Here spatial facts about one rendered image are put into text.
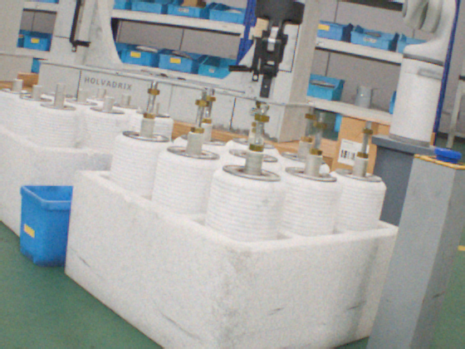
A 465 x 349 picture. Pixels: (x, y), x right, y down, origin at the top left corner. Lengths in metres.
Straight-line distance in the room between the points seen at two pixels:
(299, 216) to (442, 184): 0.20
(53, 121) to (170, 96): 1.95
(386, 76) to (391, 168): 7.96
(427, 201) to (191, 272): 0.32
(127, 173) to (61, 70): 2.56
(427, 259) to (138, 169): 0.44
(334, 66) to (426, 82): 8.09
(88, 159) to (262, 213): 0.52
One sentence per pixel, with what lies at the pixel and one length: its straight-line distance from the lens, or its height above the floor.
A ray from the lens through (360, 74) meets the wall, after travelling 9.29.
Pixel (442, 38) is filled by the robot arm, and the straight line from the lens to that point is 1.31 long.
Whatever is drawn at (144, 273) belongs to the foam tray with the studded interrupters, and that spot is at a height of 0.09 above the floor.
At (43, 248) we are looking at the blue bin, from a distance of 1.08.
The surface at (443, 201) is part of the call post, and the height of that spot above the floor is 0.27.
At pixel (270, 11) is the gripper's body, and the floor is 0.47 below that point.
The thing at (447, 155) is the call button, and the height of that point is 0.32.
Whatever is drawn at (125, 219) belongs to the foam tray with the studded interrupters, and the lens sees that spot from 0.90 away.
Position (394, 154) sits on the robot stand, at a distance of 1.28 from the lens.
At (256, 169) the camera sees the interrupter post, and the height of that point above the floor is 0.26.
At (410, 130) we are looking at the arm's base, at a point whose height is 0.33.
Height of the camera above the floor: 0.38
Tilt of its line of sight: 9 degrees down
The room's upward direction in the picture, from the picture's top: 10 degrees clockwise
